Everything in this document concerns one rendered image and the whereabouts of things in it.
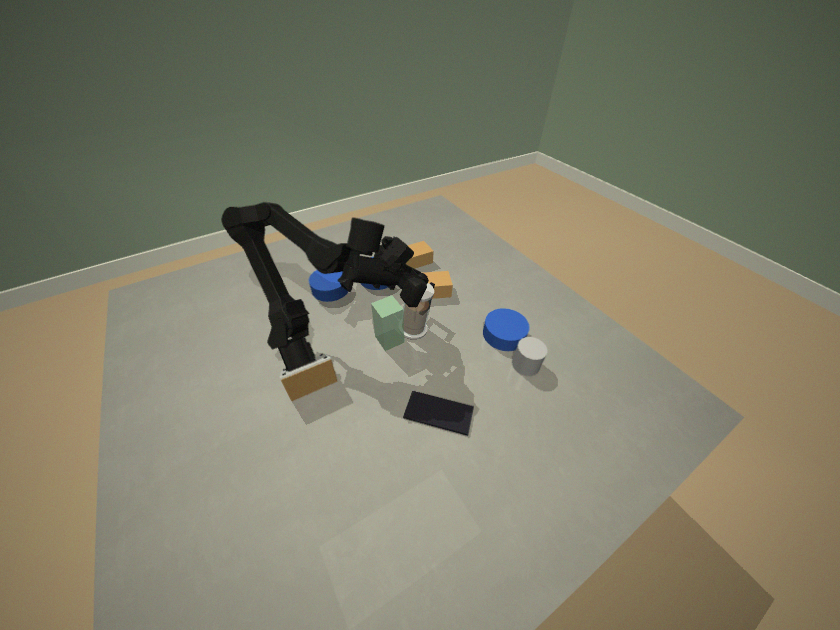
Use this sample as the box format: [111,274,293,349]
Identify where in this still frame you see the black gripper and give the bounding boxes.
[372,244,429,307]

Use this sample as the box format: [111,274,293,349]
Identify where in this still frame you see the white cylinder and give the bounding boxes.
[512,337,547,377]

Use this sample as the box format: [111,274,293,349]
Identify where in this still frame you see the pale green rectangular block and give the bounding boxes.
[371,295,405,351]

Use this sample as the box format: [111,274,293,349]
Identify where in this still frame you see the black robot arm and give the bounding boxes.
[221,202,414,372]

